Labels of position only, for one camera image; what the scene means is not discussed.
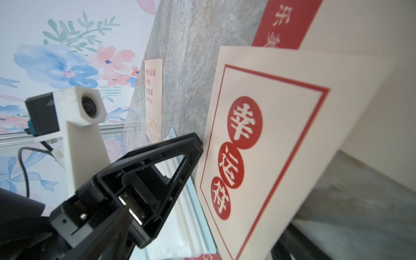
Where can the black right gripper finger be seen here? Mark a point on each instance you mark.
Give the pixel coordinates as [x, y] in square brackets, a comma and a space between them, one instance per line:
[294, 245]

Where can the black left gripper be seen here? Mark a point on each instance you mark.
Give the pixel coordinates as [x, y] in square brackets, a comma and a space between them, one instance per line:
[148, 181]

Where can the cream card red circles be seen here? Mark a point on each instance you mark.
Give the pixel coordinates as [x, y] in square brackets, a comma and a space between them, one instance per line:
[268, 139]

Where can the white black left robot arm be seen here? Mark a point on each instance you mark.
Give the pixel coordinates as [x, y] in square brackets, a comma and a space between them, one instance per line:
[121, 207]

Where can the red money card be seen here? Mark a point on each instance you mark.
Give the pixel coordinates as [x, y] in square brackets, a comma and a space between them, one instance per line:
[205, 257]

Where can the pink good luck card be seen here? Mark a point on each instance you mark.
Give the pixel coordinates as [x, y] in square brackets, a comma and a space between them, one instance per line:
[154, 99]

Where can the red and cream card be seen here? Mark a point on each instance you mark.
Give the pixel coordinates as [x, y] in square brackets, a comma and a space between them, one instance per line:
[365, 53]

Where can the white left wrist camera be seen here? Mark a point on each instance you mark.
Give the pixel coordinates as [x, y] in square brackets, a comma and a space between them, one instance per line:
[73, 114]

